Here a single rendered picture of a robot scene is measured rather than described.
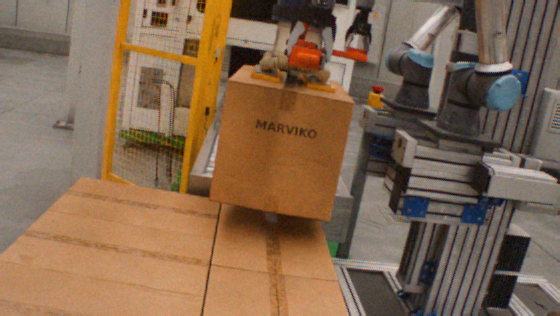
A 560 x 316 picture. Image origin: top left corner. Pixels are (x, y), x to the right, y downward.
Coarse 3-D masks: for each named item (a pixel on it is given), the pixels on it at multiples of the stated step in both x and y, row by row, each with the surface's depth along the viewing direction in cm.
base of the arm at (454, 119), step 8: (448, 104) 168; (456, 104) 165; (464, 104) 164; (448, 112) 167; (456, 112) 165; (464, 112) 164; (472, 112) 164; (440, 120) 170; (448, 120) 167; (456, 120) 165; (464, 120) 164; (472, 120) 164; (440, 128) 169; (448, 128) 166; (456, 128) 165; (464, 128) 164; (472, 128) 164
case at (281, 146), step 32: (256, 96) 165; (288, 96) 165; (320, 96) 164; (224, 128) 168; (256, 128) 167; (288, 128) 167; (320, 128) 167; (224, 160) 170; (256, 160) 170; (288, 160) 170; (320, 160) 169; (224, 192) 173; (256, 192) 173; (288, 192) 172; (320, 192) 172
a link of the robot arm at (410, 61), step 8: (408, 56) 213; (416, 56) 209; (424, 56) 209; (432, 56) 211; (400, 64) 218; (408, 64) 213; (416, 64) 210; (424, 64) 209; (432, 64) 211; (400, 72) 221; (408, 72) 213; (416, 72) 210; (424, 72) 210; (408, 80) 213; (416, 80) 211; (424, 80) 211
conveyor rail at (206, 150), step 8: (224, 96) 441; (216, 112) 367; (216, 120) 342; (216, 128) 318; (208, 136) 295; (216, 136) 317; (208, 144) 278; (200, 152) 261; (208, 152) 263; (200, 160) 247; (208, 160) 267; (200, 168) 235
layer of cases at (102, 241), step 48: (96, 192) 199; (144, 192) 209; (48, 240) 153; (96, 240) 160; (144, 240) 167; (192, 240) 174; (240, 240) 180; (288, 240) 187; (0, 288) 123; (48, 288) 128; (96, 288) 133; (144, 288) 138; (192, 288) 143; (240, 288) 148; (288, 288) 153; (336, 288) 157
